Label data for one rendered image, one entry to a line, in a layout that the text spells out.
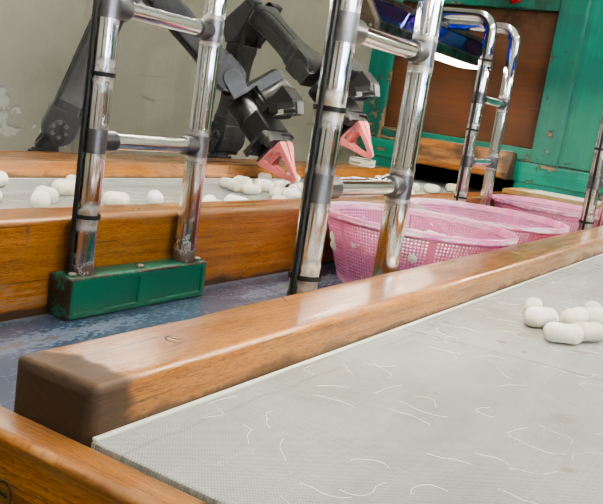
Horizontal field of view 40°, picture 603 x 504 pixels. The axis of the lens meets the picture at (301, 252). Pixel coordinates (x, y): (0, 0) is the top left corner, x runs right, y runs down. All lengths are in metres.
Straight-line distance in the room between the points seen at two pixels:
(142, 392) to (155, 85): 3.36
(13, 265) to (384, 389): 0.38
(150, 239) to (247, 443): 0.51
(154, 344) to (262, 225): 0.62
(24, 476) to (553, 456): 0.26
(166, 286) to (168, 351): 0.44
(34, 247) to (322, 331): 0.33
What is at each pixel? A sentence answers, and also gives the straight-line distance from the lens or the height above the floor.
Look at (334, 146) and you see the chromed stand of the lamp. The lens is 0.62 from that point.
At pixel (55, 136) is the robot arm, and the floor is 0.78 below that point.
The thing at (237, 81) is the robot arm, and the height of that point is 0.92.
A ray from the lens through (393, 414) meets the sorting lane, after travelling 0.47.
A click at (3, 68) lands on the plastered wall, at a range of 3.70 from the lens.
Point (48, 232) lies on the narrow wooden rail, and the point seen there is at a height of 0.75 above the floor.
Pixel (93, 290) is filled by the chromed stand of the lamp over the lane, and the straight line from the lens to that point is 0.80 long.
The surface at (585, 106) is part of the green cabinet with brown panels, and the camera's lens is 2.14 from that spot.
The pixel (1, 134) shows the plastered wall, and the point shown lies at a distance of 3.73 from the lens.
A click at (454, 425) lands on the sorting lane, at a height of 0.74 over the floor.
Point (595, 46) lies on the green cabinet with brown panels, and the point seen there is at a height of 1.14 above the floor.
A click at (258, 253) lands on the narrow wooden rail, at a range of 1.05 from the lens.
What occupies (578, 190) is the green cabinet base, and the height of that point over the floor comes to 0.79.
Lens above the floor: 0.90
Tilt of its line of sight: 10 degrees down
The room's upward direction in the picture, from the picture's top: 9 degrees clockwise
